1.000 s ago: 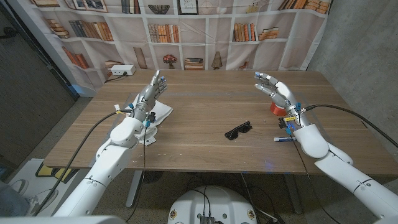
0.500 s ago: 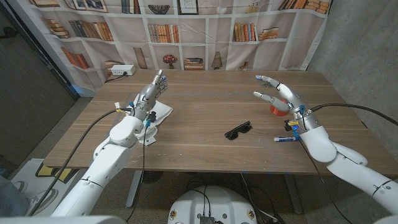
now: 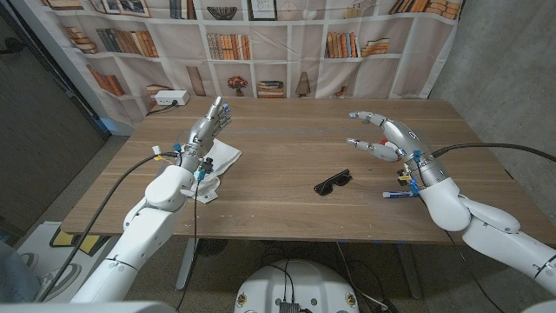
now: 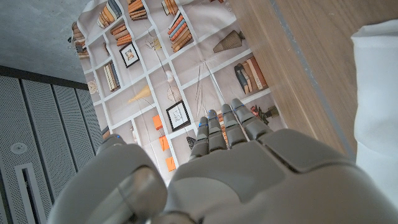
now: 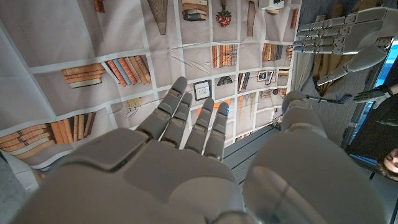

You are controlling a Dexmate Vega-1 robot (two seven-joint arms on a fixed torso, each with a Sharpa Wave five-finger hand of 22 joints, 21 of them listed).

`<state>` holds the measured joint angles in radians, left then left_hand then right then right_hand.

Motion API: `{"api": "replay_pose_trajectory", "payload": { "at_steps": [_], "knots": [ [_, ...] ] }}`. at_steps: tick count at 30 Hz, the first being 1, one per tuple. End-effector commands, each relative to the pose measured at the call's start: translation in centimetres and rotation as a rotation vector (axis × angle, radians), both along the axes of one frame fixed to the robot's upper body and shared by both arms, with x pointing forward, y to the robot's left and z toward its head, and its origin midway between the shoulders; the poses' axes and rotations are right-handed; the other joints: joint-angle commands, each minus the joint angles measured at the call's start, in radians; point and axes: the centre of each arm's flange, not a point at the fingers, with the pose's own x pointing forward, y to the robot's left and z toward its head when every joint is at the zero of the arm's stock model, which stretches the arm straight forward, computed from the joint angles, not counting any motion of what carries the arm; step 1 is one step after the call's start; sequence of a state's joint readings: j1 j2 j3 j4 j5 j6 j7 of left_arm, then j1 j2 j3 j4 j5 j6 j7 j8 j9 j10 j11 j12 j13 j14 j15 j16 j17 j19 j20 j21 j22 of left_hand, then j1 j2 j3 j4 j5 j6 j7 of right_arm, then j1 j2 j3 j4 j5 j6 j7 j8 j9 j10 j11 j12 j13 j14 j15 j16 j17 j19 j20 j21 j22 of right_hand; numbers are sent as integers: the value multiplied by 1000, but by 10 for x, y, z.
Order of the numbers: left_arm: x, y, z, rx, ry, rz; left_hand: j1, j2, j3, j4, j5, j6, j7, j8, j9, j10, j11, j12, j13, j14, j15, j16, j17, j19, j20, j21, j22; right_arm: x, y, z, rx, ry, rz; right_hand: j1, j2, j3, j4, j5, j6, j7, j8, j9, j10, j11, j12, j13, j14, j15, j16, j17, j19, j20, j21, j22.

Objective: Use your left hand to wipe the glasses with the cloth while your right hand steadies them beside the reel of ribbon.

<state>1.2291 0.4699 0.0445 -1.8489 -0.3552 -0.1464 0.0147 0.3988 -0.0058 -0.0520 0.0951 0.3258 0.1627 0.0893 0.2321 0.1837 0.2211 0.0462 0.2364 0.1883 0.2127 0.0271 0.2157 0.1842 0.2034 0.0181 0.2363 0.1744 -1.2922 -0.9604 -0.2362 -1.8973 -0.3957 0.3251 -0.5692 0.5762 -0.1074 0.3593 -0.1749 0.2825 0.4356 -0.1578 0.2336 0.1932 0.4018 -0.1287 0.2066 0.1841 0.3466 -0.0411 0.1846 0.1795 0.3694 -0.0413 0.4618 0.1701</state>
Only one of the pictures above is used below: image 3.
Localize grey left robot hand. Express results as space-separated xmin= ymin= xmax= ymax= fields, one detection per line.
xmin=177 ymin=96 xmax=233 ymax=173

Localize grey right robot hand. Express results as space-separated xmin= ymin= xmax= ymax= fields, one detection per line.
xmin=346 ymin=111 xmax=452 ymax=190

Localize white cloth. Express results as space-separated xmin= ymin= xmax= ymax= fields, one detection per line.
xmin=180 ymin=137 xmax=243 ymax=204

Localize black sunglasses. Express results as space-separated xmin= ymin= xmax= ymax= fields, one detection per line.
xmin=313 ymin=169 xmax=354 ymax=196

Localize white power strip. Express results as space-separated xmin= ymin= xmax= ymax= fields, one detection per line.
xmin=154 ymin=90 xmax=191 ymax=107

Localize printed bookshelf backdrop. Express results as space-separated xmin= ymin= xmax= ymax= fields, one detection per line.
xmin=8 ymin=0 xmax=464 ymax=131

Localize black ribbed round object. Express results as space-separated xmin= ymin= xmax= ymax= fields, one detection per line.
xmin=197 ymin=237 xmax=229 ymax=257

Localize grey table leg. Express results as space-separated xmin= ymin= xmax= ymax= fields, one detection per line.
xmin=393 ymin=243 xmax=423 ymax=300
xmin=175 ymin=237 xmax=201 ymax=291

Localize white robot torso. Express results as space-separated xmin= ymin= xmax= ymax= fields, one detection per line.
xmin=234 ymin=259 xmax=361 ymax=313

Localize person in blue jeans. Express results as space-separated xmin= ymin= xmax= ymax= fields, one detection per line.
xmin=0 ymin=241 xmax=82 ymax=304

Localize black power strip cord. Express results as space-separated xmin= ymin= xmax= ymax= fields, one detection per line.
xmin=145 ymin=100 xmax=179 ymax=117

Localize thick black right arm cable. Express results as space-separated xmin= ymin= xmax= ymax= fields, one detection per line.
xmin=432 ymin=142 xmax=556 ymax=163

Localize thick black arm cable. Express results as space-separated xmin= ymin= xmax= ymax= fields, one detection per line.
xmin=432 ymin=142 xmax=556 ymax=163
xmin=36 ymin=150 xmax=180 ymax=303

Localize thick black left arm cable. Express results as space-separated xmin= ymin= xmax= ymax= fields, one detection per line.
xmin=36 ymin=150 xmax=180 ymax=303

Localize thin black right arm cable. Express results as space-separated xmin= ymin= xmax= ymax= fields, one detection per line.
xmin=445 ymin=230 xmax=507 ymax=313

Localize yellow panel with black frame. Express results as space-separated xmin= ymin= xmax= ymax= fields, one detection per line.
xmin=49 ymin=225 xmax=102 ymax=257

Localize black torso cable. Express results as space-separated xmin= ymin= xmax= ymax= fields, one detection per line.
xmin=264 ymin=259 xmax=297 ymax=303

